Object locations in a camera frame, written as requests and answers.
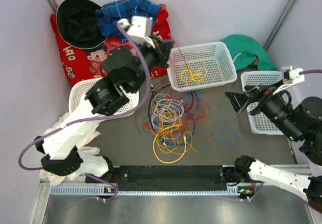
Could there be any red printed cloth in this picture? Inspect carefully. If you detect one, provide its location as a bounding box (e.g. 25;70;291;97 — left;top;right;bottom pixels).
50;4;171;86

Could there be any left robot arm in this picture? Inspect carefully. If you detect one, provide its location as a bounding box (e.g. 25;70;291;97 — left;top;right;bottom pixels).
36;37;174;182

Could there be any white rectangular basket, right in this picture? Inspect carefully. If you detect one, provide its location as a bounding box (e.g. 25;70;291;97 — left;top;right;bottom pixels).
240;71;283;135

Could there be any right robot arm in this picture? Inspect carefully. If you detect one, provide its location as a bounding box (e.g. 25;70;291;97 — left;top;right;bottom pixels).
225;81;321;212

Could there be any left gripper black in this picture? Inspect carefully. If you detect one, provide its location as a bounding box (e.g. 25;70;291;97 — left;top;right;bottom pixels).
128;34;174;95

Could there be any bright yellow thin cable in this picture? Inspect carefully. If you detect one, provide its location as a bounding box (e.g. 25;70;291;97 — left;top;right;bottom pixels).
179;65;208;85

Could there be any white rectangular basket, middle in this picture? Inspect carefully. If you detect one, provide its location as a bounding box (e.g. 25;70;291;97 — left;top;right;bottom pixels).
167;42;237;92

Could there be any white cloth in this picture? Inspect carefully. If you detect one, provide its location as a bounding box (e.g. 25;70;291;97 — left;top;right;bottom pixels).
39;112;101;187

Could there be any orange thin cable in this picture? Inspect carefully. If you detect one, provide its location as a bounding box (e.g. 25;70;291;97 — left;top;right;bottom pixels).
155;52;222;144

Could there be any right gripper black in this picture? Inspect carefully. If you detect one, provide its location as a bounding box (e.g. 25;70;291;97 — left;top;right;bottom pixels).
223;78;301;141

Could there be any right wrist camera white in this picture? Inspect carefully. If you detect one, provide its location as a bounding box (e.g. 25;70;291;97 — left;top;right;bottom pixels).
281;66;305;89

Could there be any black hat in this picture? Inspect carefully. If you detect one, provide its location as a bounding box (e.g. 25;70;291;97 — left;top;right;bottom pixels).
56;0;107;49

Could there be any white thin cable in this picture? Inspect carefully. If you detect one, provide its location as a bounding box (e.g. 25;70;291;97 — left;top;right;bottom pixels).
150;93;186;134

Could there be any thick amber yellow cable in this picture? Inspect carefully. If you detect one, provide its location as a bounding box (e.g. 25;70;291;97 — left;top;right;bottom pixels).
152;125;194;164

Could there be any thick red cable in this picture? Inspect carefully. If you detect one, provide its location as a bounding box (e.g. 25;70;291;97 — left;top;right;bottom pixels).
171;36;189;70

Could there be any light blue loose cable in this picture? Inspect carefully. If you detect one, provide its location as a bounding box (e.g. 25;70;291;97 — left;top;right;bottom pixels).
211;120;241;152

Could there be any grey corner post right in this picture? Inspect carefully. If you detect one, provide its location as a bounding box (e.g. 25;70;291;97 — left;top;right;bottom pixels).
263;0;298;51

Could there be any yellow thin tangled cable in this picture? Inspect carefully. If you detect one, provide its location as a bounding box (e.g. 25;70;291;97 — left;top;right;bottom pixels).
154;112;199;154

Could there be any green cloth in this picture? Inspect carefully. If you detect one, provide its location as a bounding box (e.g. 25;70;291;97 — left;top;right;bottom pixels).
222;34;278;71

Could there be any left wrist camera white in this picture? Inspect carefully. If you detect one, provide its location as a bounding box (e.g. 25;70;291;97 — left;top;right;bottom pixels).
117;16;153;44

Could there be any dark blue cable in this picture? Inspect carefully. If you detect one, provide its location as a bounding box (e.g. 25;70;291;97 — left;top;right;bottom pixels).
148;89;202;146

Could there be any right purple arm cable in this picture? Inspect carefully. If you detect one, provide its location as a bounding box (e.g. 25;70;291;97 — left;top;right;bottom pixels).
241;68;322;207

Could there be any white rectangular basket, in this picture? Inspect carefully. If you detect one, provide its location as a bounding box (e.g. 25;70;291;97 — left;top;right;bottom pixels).
167;42;237;92
240;71;283;135

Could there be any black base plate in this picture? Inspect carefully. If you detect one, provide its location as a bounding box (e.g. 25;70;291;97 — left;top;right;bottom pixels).
110;164;234;191

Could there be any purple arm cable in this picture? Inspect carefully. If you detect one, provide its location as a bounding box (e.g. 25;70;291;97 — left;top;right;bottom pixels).
241;68;322;207
18;25;149;204

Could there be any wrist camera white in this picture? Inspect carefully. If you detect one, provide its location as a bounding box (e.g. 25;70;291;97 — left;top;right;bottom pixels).
281;66;305;89
117;16;153;44

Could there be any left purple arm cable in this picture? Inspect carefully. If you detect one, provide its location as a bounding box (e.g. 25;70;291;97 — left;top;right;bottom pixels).
18;25;149;204

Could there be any black cable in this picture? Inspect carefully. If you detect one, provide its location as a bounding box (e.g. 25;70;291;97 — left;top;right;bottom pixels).
135;83;156;136

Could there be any white oval perforated basket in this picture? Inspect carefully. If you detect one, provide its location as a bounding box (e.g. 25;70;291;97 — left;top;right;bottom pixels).
68;78;139;116

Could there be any blue plaid shirt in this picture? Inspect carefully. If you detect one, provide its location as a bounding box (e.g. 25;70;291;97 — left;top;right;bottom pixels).
95;0;161;43

